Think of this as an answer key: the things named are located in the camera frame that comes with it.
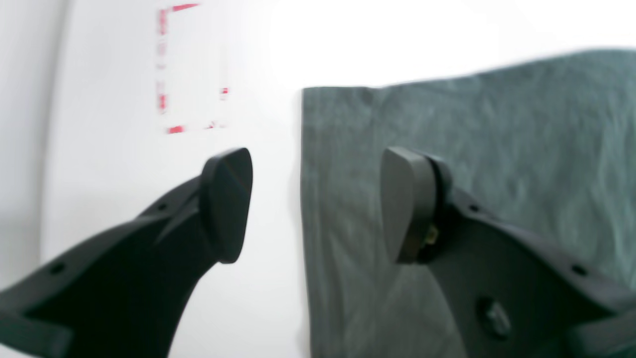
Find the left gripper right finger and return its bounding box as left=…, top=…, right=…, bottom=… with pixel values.
left=380, top=147, right=636, bottom=358

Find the red tape rectangle marking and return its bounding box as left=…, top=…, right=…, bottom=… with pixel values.
left=156, top=0, right=229, bottom=135

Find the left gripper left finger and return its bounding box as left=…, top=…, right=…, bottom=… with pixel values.
left=0, top=148, right=253, bottom=358

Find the dark grey t-shirt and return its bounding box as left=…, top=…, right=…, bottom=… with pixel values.
left=301, top=49, right=636, bottom=358

